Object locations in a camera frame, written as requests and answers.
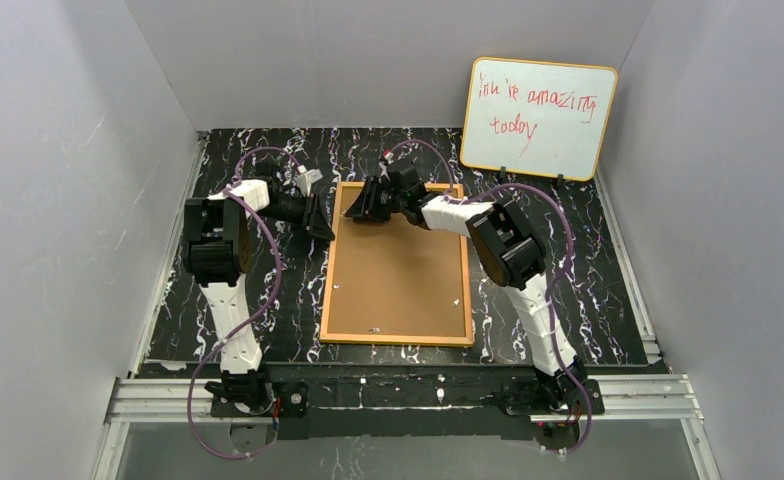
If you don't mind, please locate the yellow wooden picture frame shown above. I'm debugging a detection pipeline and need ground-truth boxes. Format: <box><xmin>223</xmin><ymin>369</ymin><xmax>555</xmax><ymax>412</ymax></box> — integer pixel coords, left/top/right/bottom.
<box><xmin>319</xmin><ymin>181</ymin><xmax>476</xmax><ymax>349</ymax></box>

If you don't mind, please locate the brown backing board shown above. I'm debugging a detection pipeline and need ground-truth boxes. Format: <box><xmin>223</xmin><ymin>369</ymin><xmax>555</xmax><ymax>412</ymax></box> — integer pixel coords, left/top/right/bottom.
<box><xmin>329</xmin><ymin>188</ymin><xmax>467</xmax><ymax>339</ymax></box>

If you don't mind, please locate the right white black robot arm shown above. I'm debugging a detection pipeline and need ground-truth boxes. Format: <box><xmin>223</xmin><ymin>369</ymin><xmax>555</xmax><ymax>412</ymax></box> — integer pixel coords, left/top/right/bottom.
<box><xmin>344</xmin><ymin>162</ymin><xmax>589</xmax><ymax>406</ymax></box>

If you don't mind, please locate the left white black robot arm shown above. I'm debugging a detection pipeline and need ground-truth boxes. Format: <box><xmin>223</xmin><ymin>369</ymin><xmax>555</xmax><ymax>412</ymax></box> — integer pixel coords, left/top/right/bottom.
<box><xmin>182</xmin><ymin>160</ymin><xmax>335</xmax><ymax>408</ymax></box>

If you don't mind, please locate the whiteboard with red writing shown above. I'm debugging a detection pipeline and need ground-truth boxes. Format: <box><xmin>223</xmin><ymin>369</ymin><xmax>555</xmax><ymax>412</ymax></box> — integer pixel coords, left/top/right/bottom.
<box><xmin>459</xmin><ymin>57</ymin><xmax>619</xmax><ymax>182</ymax></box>

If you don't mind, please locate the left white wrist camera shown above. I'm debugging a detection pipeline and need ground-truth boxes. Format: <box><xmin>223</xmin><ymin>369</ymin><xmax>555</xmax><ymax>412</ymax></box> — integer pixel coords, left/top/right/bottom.
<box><xmin>294</xmin><ymin>166</ymin><xmax>323</xmax><ymax>197</ymax></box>

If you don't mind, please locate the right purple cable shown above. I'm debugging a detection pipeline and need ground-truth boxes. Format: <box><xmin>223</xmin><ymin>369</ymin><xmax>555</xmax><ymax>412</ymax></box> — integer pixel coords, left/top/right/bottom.
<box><xmin>383</xmin><ymin>139</ymin><xmax>595</xmax><ymax>456</ymax></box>

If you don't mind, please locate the purple cable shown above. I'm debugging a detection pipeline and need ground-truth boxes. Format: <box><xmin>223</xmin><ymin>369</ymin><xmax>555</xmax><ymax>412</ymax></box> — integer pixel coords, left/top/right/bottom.
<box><xmin>186</xmin><ymin>146</ymin><xmax>310</xmax><ymax>461</ymax></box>
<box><xmin>383</xmin><ymin>139</ymin><xmax>595</xmax><ymax>456</ymax></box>

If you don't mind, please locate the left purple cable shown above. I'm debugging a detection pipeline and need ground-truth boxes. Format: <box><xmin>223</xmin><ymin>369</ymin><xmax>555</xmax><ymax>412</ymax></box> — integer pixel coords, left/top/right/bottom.
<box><xmin>186</xmin><ymin>146</ymin><xmax>310</xmax><ymax>461</ymax></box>

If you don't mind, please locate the aluminium rail with black bases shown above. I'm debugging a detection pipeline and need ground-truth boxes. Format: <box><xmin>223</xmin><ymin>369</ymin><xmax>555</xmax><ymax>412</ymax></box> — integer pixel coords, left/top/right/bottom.
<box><xmin>106</xmin><ymin>364</ymin><xmax>704</xmax><ymax>440</ymax></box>

